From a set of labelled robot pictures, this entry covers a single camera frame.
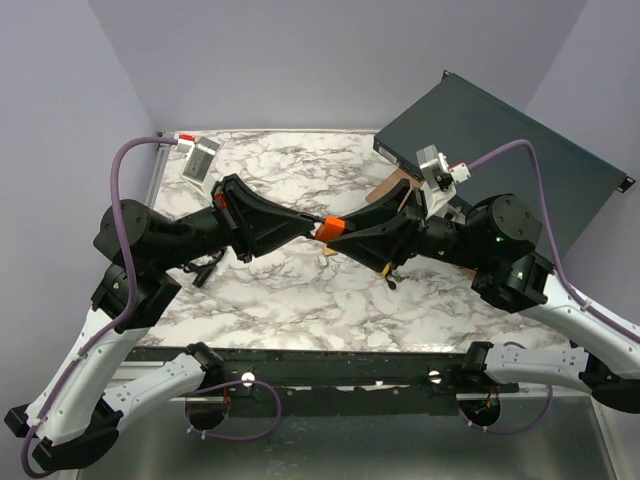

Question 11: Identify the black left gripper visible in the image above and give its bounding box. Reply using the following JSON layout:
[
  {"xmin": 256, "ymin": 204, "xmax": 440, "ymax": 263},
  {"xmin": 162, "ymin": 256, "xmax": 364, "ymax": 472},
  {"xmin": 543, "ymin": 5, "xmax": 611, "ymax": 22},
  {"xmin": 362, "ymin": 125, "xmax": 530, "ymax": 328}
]
[{"xmin": 153, "ymin": 172, "xmax": 316, "ymax": 271}]

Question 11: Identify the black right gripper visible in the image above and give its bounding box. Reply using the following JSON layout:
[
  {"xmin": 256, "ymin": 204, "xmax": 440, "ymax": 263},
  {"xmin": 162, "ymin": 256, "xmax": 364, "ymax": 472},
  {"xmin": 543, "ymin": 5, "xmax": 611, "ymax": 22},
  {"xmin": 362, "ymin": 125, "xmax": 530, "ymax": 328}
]
[{"xmin": 326, "ymin": 179, "xmax": 489, "ymax": 273}]

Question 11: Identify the orange black padlock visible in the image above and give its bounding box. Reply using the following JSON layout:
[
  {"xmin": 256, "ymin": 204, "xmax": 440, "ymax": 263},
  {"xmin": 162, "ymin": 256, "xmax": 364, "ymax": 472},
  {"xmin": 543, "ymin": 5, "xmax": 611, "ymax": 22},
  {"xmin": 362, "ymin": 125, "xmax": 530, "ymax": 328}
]
[{"xmin": 315, "ymin": 216, "xmax": 347, "ymax": 244}]

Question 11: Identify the brass padlock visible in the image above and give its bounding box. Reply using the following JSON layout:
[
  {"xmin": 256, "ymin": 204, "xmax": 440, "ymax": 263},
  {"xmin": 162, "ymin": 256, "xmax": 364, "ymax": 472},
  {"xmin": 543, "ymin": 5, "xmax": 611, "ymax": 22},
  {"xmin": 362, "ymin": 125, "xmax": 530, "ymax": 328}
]
[{"xmin": 319, "ymin": 245, "xmax": 337, "ymax": 268}]

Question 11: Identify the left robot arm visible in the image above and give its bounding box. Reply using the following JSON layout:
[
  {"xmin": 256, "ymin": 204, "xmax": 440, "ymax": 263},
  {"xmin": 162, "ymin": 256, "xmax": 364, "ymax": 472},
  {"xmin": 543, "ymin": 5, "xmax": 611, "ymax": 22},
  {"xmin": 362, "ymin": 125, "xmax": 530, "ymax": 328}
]
[{"xmin": 5, "ymin": 175, "xmax": 317, "ymax": 479}]

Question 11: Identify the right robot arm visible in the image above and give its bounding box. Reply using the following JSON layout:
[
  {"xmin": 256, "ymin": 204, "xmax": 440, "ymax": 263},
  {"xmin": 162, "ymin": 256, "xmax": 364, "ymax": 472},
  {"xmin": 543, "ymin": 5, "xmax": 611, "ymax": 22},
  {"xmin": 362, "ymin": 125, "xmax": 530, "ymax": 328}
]
[{"xmin": 315, "ymin": 181, "xmax": 639, "ymax": 414}]

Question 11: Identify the wooden board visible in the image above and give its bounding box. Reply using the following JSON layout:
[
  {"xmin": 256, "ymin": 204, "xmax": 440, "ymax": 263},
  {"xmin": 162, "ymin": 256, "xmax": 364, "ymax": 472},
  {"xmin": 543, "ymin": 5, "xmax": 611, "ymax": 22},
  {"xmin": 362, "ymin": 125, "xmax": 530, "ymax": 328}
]
[{"xmin": 366, "ymin": 170, "xmax": 478, "ymax": 279}]

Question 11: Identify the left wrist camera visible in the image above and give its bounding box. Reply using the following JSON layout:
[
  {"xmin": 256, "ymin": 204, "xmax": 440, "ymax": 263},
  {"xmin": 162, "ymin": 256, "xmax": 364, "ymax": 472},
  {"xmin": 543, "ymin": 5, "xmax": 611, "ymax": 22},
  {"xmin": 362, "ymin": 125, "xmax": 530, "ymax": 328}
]
[{"xmin": 177, "ymin": 134, "xmax": 220, "ymax": 201}]

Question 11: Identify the dark network switch box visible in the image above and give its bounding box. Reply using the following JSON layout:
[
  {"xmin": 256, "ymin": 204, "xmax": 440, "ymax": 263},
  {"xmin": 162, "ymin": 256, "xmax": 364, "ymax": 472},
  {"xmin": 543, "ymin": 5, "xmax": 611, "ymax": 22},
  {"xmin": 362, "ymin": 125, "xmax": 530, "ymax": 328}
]
[{"xmin": 373, "ymin": 72, "xmax": 628, "ymax": 280}]

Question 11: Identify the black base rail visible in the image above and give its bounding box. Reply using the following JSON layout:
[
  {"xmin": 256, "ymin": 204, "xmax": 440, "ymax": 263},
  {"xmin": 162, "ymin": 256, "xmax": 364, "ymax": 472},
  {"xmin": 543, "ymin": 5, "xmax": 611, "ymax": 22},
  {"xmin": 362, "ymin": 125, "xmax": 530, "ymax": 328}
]
[{"xmin": 119, "ymin": 344, "xmax": 521, "ymax": 419}]

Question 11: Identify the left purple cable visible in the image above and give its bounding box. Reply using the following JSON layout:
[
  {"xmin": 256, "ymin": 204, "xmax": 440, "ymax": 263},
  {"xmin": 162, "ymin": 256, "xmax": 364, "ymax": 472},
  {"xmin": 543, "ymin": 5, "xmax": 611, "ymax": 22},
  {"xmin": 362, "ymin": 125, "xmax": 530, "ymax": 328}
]
[{"xmin": 19, "ymin": 137, "xmax": 179, "ymax": 479}]

